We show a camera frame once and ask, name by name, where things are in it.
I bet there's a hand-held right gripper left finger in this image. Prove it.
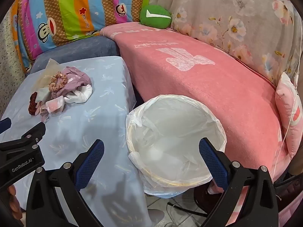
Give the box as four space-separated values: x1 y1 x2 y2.
26 139 106 227

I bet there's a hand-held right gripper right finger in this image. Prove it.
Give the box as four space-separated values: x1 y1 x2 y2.
198 137 279 227

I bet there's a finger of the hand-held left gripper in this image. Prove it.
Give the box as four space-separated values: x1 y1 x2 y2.
0 122 46 158
0 117 12 134

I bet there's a white plastic bag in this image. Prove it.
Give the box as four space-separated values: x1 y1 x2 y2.
125 95 226 198

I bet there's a cream tulle mesh with pearls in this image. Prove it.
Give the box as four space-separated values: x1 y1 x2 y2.
33 59 64 93

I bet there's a white sock with red stitching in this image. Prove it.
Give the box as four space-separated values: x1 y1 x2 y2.
65 84 93 104

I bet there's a person's left hand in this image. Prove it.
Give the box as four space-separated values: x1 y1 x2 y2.
7 184 23 219

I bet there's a dark red scrunchie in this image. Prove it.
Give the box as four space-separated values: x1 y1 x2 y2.
28 92 43 116

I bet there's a pink and white sock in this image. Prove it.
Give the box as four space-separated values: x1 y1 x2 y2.
45 96 64 112

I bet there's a pale grey cloth scrap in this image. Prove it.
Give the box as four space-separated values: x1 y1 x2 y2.
35 87 51 102

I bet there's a brown scrunchie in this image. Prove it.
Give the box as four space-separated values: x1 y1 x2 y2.
49 73 69 92

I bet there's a light blue palm print tablecloth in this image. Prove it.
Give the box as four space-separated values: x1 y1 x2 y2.
0 56 152 227

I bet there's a speckled white cloth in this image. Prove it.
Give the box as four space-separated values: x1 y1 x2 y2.
0 12 27 119

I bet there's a purple cloth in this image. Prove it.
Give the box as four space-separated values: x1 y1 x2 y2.
51 66 91 97

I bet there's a pink blanket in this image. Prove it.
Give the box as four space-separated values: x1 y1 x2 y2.
101 22 288 180

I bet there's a pink printed cushion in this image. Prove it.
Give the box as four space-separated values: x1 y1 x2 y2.
275 72 303 161

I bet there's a blue-grey pillow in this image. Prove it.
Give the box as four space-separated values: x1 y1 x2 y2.
30 36 123 76

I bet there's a colourful striped monkey pillow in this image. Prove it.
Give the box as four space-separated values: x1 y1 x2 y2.
11 0 152 75

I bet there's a grey floral cloth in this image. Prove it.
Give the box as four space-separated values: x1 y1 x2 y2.
149 0 303 86

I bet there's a green plush cushion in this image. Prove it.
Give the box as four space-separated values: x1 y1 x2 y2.
139 4 172 27

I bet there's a black floor cable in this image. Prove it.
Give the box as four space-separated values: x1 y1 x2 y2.
167 201 209 218

